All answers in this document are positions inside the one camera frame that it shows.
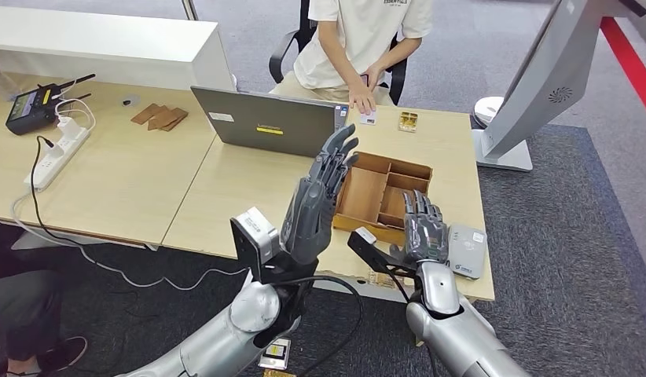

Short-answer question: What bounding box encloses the grey card reader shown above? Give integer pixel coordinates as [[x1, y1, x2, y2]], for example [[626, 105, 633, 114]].
[[446, 223, 488, 281]]

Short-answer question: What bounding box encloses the white counter cabinet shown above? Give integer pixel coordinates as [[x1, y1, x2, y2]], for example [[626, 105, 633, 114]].
[[0, 5, 237, 92]]

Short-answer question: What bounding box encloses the brown wooden piece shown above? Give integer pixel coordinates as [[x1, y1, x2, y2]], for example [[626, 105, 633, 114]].
[[146, 106, 181, 130], [161, 107, 189, 132], [130, 102, 160, 125]]

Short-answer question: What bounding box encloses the white and black floor card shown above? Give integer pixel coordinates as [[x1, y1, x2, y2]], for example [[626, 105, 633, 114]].
[[258, 338, 293, 372]]

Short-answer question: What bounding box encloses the grey laptop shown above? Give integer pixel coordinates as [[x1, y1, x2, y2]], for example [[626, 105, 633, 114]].
[[190, 84, 351, 159]]

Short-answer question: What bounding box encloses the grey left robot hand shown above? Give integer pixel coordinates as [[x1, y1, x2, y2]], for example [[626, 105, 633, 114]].
[[279, 123, 361, 266]]

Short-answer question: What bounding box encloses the white power strip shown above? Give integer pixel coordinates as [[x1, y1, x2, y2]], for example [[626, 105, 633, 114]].
[[24, 124, 90, 191]]

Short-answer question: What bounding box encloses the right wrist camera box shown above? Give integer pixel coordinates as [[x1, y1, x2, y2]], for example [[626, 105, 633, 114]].
[[347, 226, 418, 276]]

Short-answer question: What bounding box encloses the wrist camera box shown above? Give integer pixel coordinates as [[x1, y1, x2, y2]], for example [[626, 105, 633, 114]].
[[229, 206, 281, 284], [347, 226, 418, 276]]

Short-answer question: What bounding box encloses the seated person in dark trousers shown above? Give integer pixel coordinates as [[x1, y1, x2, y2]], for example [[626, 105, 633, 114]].
[[0, 223, 90, 377]]

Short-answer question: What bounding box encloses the black office chair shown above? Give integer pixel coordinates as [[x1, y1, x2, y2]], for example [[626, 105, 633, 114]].
[[268, 0, 410, 106]]

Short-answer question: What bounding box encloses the wooden compartment box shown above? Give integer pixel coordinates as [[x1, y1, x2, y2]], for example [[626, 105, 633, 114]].
[[332, 151, 435, 247]]

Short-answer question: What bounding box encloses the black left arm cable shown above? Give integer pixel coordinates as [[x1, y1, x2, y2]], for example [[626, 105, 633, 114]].
[[270, 276, 365, 377]]

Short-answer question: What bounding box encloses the gold patterned card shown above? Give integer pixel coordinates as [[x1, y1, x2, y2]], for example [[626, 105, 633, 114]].
[[369, 270, 403, 291]]

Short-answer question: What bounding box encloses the long white cable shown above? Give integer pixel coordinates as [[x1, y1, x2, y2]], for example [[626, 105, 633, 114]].
[[10, 193, 250, 291]]

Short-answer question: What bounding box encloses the black handheld controller with antennas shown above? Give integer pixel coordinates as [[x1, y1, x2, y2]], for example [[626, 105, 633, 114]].
[[4, 72, 97, 137]]

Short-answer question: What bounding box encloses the person's left hand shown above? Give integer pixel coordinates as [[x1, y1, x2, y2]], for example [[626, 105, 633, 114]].
[[362, 64, 385, 92]]

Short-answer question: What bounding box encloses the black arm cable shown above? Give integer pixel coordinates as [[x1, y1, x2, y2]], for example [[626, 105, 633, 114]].
[[383, 262, 441, 377], [270, 276, 365, 377]]

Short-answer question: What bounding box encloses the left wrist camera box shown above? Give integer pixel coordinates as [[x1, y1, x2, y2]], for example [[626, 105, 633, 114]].
[[229, 206, 281, 284]]

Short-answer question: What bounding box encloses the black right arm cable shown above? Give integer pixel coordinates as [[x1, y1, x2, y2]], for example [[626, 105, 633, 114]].
[[383, 262, 441, 377]]

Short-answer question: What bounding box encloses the grey monitor with stand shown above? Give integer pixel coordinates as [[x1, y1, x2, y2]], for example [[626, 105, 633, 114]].
[[471, 0, 646, 173]]

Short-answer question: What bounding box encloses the white usb charger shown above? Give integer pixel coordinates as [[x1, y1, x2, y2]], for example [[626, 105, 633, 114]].
[[56, 115, 80, 138]]

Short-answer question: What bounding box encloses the small gold key card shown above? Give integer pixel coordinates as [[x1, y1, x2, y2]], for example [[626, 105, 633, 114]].
[[398, 110, 420, 134]]

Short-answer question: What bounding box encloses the person's right hand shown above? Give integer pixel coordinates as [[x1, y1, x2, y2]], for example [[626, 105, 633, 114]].
[[347, 86, 378, 116]]

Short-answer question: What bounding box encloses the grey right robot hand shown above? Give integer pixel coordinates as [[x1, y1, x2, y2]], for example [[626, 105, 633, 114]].
[[387, 189, 450, 266]]

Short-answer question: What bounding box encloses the white round object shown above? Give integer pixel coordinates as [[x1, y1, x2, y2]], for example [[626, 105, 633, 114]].
[[472, 95, 505, 129]]

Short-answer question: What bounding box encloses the looped white charging cable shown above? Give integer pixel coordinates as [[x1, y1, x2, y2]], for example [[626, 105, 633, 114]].
[[51, 82, 97, 131]]

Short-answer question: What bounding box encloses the black power cable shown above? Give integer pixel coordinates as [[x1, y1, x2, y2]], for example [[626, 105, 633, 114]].
[[28, 134, 95, 248]]

